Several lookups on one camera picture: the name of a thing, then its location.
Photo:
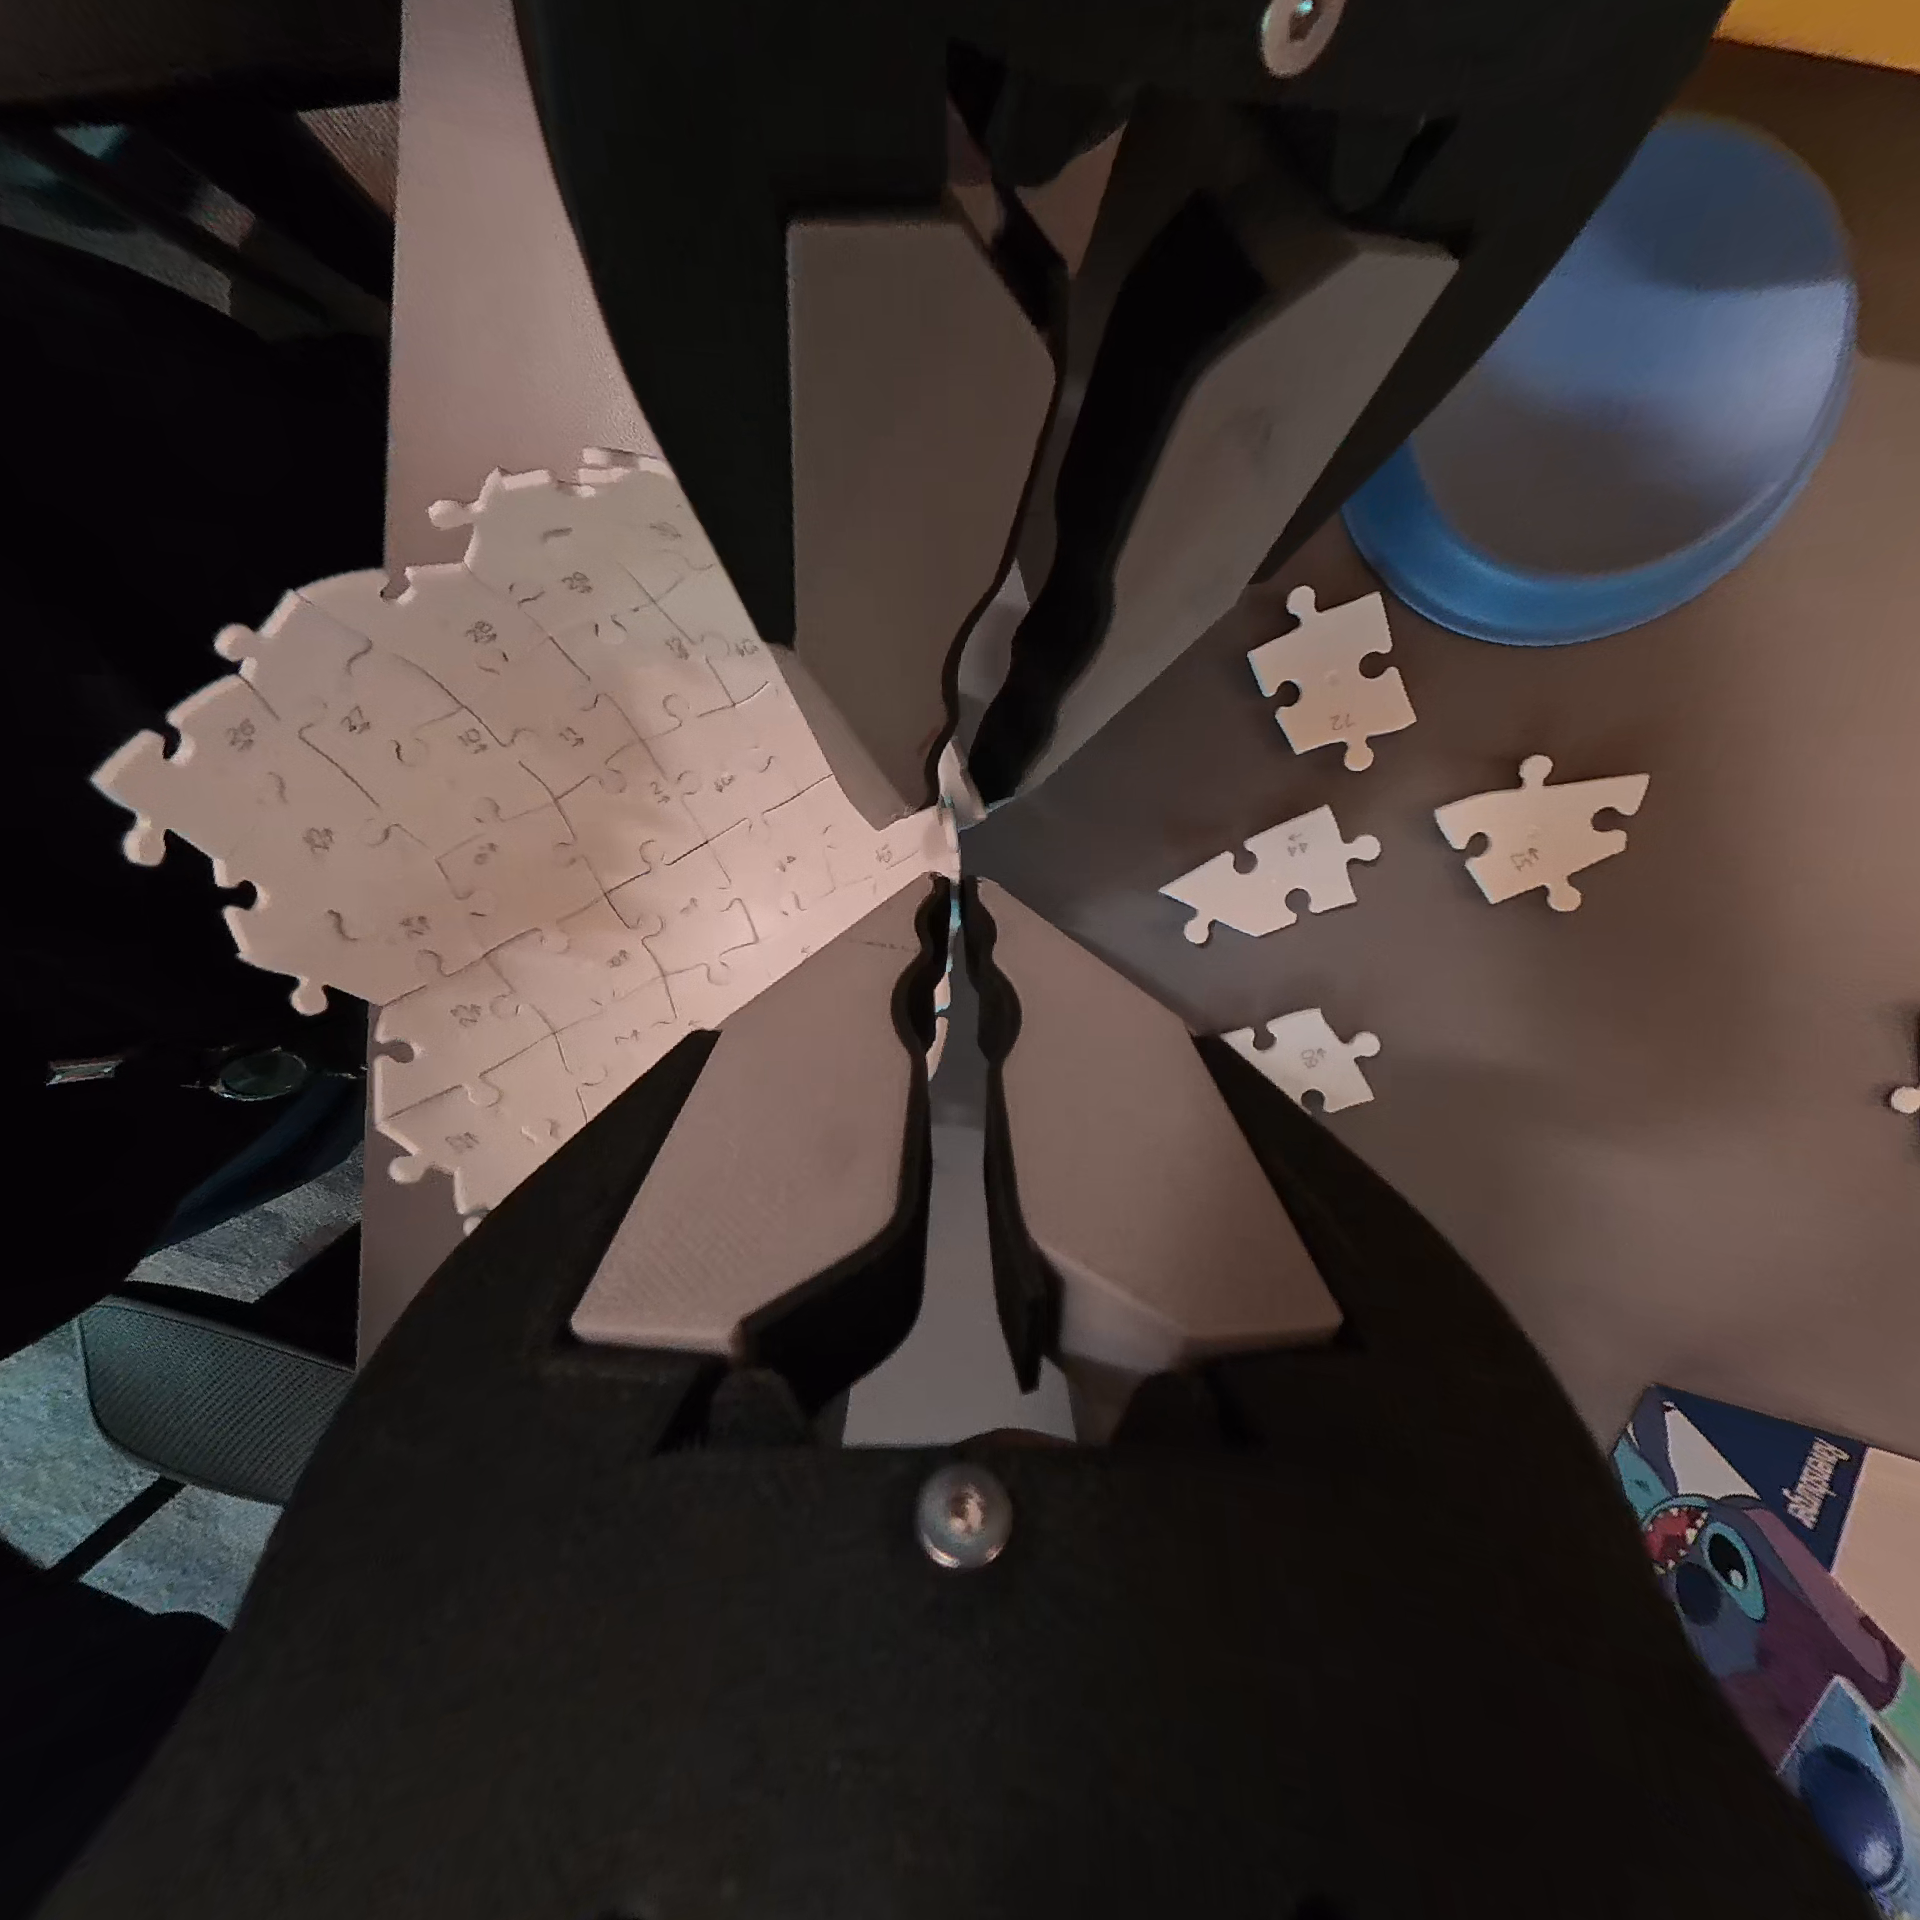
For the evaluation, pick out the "cartoon print puzzle box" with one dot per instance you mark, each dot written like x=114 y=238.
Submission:
x=1786 y=1622

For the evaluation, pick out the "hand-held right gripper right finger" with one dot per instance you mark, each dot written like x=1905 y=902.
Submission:
x=1156 y=1186

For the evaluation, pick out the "blue plastic dish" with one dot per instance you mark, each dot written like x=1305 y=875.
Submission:
x=1634 y=390

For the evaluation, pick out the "yellow plastic bin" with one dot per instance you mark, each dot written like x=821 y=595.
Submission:
x=1829 y=15

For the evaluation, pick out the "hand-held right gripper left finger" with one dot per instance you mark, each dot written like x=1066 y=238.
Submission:
x=750 y=1186

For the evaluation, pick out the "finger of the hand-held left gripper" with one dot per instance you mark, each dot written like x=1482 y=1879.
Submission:
x=886 y=451
x=1277 y=422

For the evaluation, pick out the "assembled white puzzle section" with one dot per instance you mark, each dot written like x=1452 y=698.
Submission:
x=495 y=839

